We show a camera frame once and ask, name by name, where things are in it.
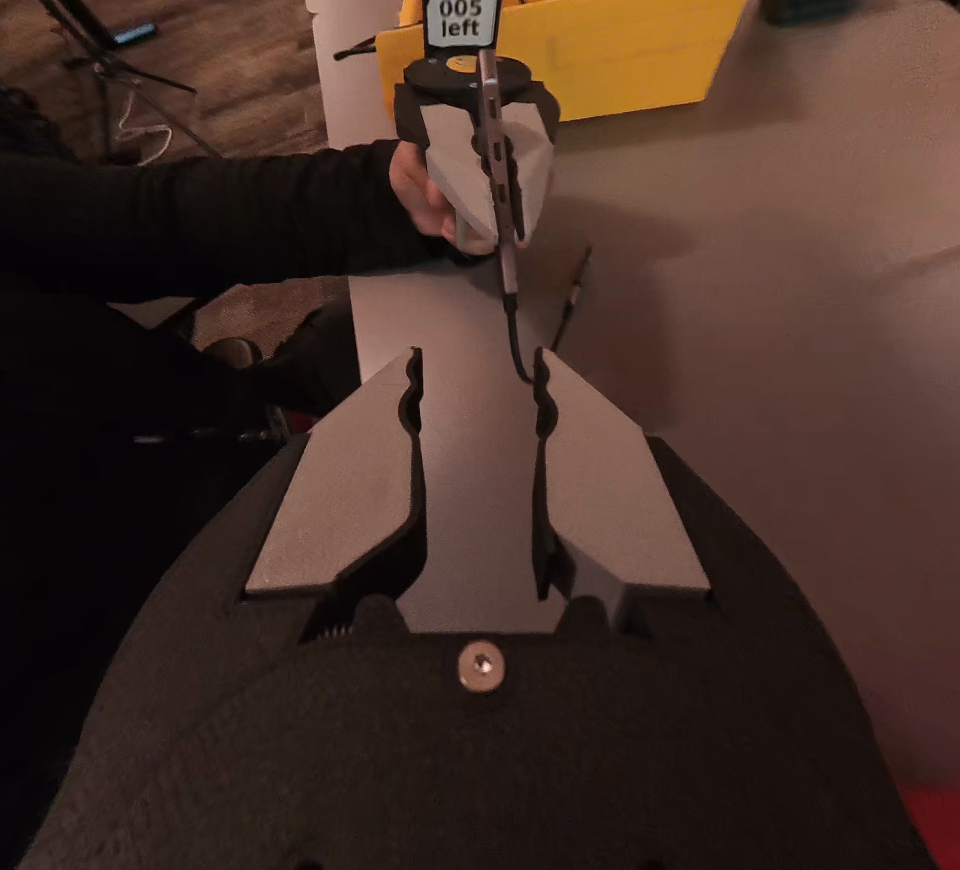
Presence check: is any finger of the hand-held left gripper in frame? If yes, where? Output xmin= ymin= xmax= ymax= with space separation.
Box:
xmin=425 ymin=105 xmax=499 ymax=256
xmin=503 ymin=102 xmax=559 ymax=244

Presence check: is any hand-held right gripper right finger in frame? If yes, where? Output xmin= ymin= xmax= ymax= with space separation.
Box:
xmin=533 ymin=348 xmax=714 ymax=604

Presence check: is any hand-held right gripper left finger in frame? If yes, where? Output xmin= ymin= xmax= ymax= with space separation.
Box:
xmin=243 ymin=348 xmax=429 ymax=604

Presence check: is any grey usb hub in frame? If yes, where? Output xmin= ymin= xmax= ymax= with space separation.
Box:
xmin=477 ymin=48 xmax=529 ymax=304

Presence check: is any yellow plastic bin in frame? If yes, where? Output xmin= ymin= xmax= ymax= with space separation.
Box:
xmin=375 ymin=0 xmax=777 ymax=124

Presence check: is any red plastic bin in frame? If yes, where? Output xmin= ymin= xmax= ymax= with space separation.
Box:
xmin=900 ymin=788 xmax=960 ymax=870

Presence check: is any person's left hand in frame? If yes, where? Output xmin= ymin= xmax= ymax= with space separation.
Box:
xmin=387 ymin=140 xmax=463 ymax=253

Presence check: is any black tripod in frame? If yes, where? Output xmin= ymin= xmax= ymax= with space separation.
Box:
xmin=0 ymin=0 xmax=199 ymax=158

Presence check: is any white floor cable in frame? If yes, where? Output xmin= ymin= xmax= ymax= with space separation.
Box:
xmin=108 ymin=78 xmax=175 ymax=169

